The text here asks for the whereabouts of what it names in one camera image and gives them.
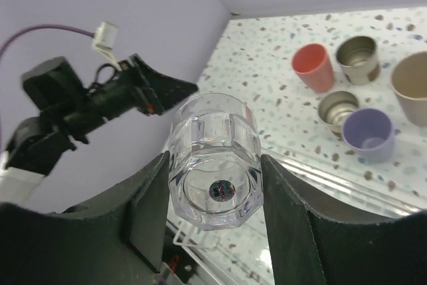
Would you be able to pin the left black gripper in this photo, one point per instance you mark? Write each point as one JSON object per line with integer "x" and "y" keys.
{"x": 137, "y": 86}

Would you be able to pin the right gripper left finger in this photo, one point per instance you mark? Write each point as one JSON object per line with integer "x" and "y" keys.
{"x": 115, "y": 237}

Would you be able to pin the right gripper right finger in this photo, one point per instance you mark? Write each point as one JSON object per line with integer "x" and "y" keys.
{"x": 333, "y": 238}

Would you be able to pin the clear glass cup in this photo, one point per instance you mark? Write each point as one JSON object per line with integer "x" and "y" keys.
{"x": 215, "y": 172}

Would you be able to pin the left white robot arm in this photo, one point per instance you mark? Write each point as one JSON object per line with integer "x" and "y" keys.
{"x": 68, "y": 111}

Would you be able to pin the purple plastic cup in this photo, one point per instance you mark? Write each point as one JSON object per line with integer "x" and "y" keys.
{"x": 370, "y": 133}

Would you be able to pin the steel cup front middle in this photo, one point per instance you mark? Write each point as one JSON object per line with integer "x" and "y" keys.
{"x": 334, "y": 108}

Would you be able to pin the red plastic cup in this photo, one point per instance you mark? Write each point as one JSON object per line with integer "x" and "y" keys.
{"x": 312, "y": 65}

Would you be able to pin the tall beige cup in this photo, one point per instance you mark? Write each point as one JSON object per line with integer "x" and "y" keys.
{"x": 408, "y": 81}

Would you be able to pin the steel cup back row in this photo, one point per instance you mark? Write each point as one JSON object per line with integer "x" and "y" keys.
{"x": 358, "y": 60}

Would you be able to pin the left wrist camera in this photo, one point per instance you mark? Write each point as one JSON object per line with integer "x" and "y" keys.
{"x": 103, "y": 41}

